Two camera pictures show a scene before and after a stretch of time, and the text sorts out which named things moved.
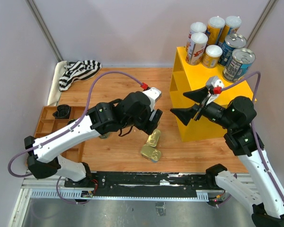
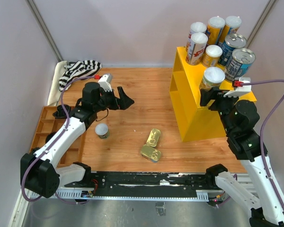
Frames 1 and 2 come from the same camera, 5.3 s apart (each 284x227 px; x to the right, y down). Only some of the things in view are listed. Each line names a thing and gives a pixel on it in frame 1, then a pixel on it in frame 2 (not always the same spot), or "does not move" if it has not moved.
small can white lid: [212, 56] does not move
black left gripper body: [143, 122] -> [110, 101]
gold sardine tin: [153, 138] does not move
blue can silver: [236, 66] does not move
